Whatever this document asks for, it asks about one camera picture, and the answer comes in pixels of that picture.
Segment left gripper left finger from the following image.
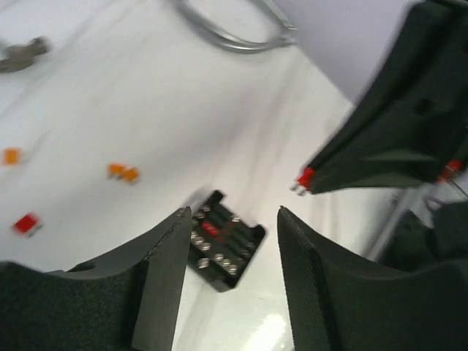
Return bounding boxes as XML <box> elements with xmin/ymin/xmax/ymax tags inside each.
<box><xmin>1</xmin><ymin>208</ymin><xmax>192</xmax><ymax>350</ymax></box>

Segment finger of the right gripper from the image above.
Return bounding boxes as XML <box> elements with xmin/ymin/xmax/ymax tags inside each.
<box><xmin>309</xmin><ymin>1</ymin><xmax>467</xmax><ymax>194</ymax></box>

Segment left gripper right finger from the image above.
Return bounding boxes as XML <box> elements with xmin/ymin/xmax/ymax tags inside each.
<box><xmin>277</xmin><ymin>207</ymin><xmax>467</xmax><ymax>350</ymax></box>

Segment red fuse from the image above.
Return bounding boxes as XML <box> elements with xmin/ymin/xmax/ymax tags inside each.
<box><xmin>12</xmin><ymin>212</ymin><xmax>43</xmax><ymax>238</ymax></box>
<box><xmin>201</xmin><ymin>222</ymin><xmax>219</xmax><ymax>237</ymax></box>
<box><xmin>290</xmin><ymin>167</ymin><xmax>315</xmax><ymax>196</ymax></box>

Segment black fuse box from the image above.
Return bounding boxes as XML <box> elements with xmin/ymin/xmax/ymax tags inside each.
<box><xmin>188</xmin><ymin>190</ymin><xmax>266</xmax><ymax>293</ymax></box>

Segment orange fuse pair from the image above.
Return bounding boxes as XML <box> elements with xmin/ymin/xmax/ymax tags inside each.
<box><xmin>121</xmin><ymin>167</ymin><xmax>140</xmax><ymax>184</ymax></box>
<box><xmin>106</xmin><ymin>163</ymin><xmax>127</xmax><ymax>179</ymax></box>

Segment orange fuse far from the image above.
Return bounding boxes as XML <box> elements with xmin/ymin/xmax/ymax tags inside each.
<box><xmin>1</xmin><ymin>148</ymin><xmax>26</xmax><ymax>167</ymax></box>

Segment coiled grey metal hose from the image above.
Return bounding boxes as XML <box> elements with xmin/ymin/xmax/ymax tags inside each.
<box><xmin>171</xmin><ymin>0</ymin><xmax>299</xmax><ymax>55</ymax></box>

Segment claw hammer black handle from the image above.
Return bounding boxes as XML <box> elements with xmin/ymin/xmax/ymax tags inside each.
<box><xmin>1</xmin><ymin>37</ymin><xmax>52</xmax><ymax>74</ymax></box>

